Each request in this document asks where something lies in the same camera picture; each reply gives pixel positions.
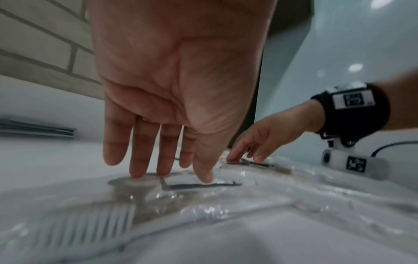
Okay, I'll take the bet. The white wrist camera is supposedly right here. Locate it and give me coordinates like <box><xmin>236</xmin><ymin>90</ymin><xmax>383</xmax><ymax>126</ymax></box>
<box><xmin>321</xmin><ymin>137</ymin><xmax>391</xmax><ymax>180</ymax></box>

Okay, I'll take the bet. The person's right hand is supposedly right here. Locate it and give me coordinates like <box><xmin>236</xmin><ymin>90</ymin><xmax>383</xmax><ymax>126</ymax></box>
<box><xmin>225</xmin><ymin>99</ymin><xmax>326</xmax><ymax>164</ymax></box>

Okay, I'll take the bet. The black camera cable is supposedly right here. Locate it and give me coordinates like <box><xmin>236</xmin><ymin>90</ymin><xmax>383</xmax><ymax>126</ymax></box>
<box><xmin>371</xmin><ymin>140</ymin><xmax>418</xmax><ymax>157</ymax></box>

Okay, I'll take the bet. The person's left hand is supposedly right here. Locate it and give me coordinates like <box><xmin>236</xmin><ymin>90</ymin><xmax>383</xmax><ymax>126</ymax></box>
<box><xmin>85</xmin><ymin>0</ymin><xmax>279</xmax><ymax>184</ymax></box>

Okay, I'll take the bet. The grey flat stack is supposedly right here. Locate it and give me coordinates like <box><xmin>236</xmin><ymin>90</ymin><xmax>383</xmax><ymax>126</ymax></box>
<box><xmin>0</xmin><ymin>115</ymin><xmax>77</xmax><ymax>140</ymax></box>

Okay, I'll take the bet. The clear plastic bag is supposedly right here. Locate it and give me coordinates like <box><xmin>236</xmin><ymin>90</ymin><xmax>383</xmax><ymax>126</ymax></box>
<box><xmin>0</xmin><ymin>154</ymin><xmax>418</xmax><ymax>264</ymax></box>

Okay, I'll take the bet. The person's right forearm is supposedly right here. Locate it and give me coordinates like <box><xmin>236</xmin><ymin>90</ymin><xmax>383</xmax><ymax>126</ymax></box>
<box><xmin>372</xmin><ymin>68</ymin><xmax>418</xmax><ymax>133</ymax></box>

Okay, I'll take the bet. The black wrist strap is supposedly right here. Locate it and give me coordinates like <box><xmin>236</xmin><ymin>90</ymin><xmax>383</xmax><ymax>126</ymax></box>
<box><xmin>310</xmin><ymin>82</ymin><xmax>391</xmax><ymax>141</ymax></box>

